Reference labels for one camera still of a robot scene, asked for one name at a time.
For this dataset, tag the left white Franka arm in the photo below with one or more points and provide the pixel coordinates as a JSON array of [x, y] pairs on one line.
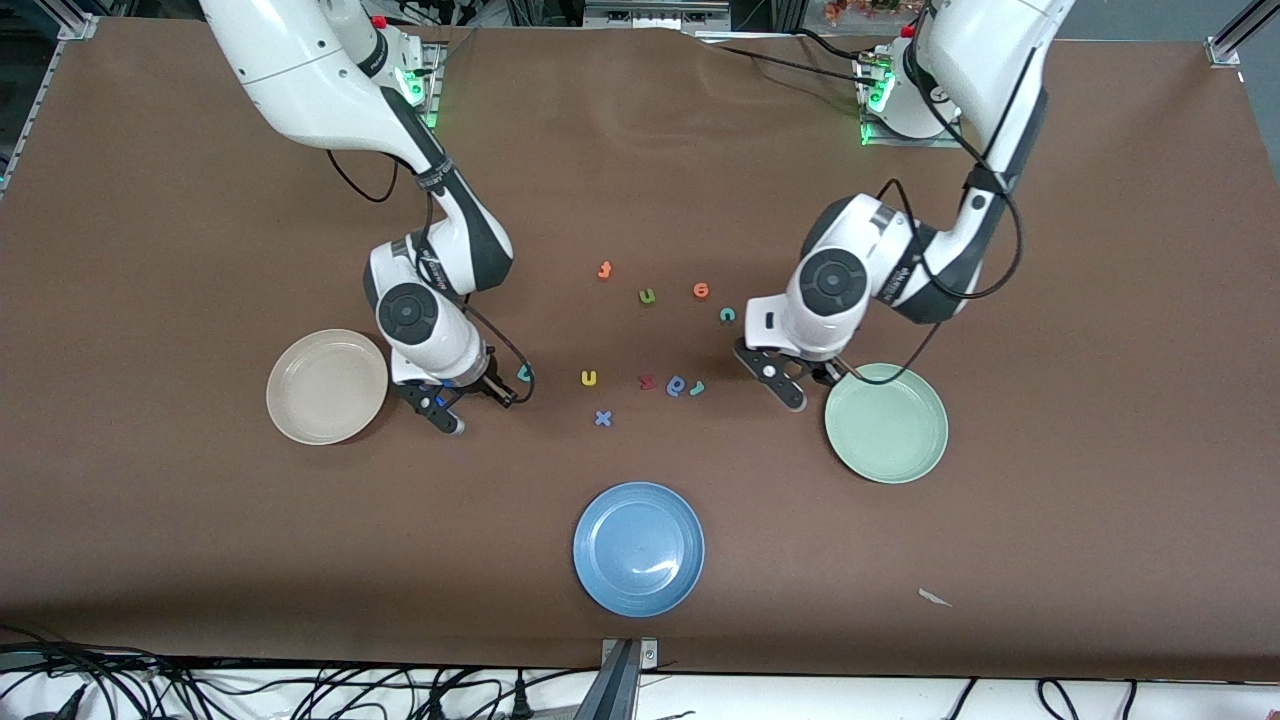
[[985, 60]]

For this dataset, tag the right white Franka arm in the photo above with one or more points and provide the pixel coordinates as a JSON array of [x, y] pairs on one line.
[[300, 80]]

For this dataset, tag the green round plate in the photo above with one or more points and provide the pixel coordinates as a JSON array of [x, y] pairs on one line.
[[890, 430]]

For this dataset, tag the blue foam letter a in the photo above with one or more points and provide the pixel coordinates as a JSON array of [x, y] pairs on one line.
[[670, 386]]

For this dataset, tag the beige round plate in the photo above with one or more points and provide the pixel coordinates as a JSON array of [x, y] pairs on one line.
[[327, 387]]

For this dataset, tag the blue round plate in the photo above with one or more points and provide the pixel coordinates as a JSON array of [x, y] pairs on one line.
[[638, 549]]

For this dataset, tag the small white paper scrap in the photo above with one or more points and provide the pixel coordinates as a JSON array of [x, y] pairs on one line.
[[935, 598]]

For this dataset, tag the brown table cover sheet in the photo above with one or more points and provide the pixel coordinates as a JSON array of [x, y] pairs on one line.
[[200, 550]]

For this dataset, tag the orange flower bunch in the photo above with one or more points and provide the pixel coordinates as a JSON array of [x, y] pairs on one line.
[[860, 8]]

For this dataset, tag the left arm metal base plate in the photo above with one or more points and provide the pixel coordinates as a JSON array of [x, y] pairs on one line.
[[890, 141]]

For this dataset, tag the metal bracket plate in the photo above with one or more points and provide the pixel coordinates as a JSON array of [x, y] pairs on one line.
[[648, 655]]

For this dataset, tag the dark aluminium post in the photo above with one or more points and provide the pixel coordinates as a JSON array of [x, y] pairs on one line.
[[612, 690]]

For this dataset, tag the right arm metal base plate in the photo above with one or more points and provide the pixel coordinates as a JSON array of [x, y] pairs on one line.
[[433, 62]]

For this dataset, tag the aluminium frame rail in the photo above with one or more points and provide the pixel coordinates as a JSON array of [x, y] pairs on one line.
[[650, 15]]

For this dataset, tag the aluminium frame bar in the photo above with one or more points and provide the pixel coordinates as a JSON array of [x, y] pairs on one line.
[[1235, 35], [78, 27]]

